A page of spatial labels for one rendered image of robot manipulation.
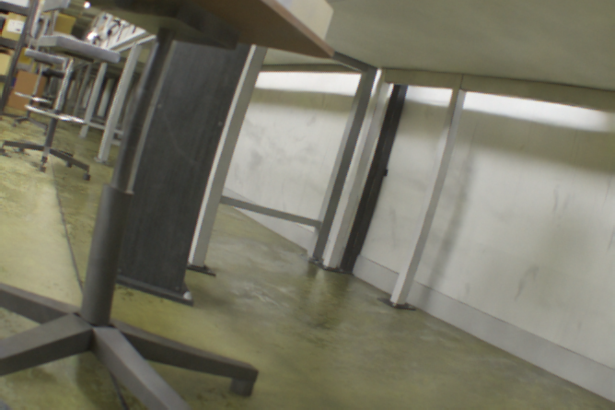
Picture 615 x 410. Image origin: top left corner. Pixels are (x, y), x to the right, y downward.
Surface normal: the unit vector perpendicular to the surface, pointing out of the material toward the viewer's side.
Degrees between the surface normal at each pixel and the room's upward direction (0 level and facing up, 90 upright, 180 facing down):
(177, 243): 90
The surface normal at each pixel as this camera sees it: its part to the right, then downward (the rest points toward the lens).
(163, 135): 0.33, 0.12
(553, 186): -0.84, -0.24
